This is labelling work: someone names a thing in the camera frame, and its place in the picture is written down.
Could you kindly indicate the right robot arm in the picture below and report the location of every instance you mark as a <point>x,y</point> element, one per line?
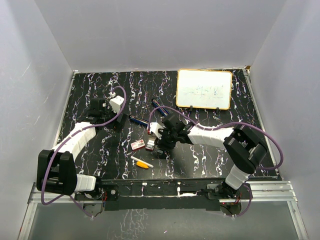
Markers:
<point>244,147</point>

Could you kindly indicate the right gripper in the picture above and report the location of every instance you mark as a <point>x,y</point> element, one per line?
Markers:
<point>161,143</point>

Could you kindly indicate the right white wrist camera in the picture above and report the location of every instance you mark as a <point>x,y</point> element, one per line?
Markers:
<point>154,128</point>

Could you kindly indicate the red white staple box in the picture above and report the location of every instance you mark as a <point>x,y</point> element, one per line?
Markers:
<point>137,145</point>

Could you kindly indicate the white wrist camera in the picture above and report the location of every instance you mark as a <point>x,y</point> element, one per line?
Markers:
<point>116,102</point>
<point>154,128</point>

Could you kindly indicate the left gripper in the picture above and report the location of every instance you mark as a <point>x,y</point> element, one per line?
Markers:
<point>118,126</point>

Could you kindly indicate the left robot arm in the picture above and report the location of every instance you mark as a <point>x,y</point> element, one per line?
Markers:
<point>58,163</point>

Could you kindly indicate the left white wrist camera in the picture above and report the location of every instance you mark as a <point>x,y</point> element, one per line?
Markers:
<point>116,102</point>

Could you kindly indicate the small whiteboard orange frame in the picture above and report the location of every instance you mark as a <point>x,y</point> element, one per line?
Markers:
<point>204,89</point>

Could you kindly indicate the white marker pen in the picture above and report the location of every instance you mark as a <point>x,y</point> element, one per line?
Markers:
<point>141,161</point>

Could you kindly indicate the staple tray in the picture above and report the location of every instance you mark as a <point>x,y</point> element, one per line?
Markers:
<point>150,146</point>

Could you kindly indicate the yellow marker cap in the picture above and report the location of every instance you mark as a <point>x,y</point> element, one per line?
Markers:
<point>142,165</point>

